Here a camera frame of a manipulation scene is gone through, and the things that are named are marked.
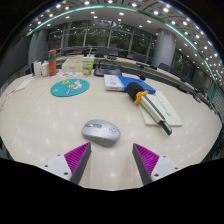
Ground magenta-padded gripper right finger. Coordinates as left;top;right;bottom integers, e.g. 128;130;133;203
132;143;182;186

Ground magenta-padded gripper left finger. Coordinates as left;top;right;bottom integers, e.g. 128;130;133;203
43;142;92;185

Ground silver computer mouse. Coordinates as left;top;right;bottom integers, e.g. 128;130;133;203
81;119;122;148

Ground round teal printed mouse pad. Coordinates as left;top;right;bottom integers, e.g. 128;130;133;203
50;78;91;98

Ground pale green booklet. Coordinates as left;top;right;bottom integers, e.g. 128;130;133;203
138;90;184;127

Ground handheld microphone with foam head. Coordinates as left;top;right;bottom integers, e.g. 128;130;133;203
125;81;173;136

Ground red and white leaflet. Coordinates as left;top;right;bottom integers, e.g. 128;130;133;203
0;89;16;113

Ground white paper leaflet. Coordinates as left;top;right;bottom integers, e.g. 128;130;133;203
14;77;34;93

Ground colourful sticker sheet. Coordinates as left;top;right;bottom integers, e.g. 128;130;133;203
56;70;83;79

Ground blue and white book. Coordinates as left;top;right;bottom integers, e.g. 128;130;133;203
103;73;157;95

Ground white lidded paper cup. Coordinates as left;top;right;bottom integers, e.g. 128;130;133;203
40;61;50;77

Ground red bottle with green band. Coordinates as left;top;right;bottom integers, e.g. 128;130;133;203
48;49;58;77

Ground cream desk organizer box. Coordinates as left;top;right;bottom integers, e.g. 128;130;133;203
61;58;84;73

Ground printed paper cup with straw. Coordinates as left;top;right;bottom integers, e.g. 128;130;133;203
81;47;96;76

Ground black gooseneck conference microphone unit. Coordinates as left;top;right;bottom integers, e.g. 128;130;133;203
94;59;147;81

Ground long curved conference desk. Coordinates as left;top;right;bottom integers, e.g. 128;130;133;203
54;53;201;98

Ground group of dark office chairs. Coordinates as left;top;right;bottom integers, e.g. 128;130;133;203
66;46;214;104

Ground group of ceiling lights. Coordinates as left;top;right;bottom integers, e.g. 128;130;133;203
28;0;224;78

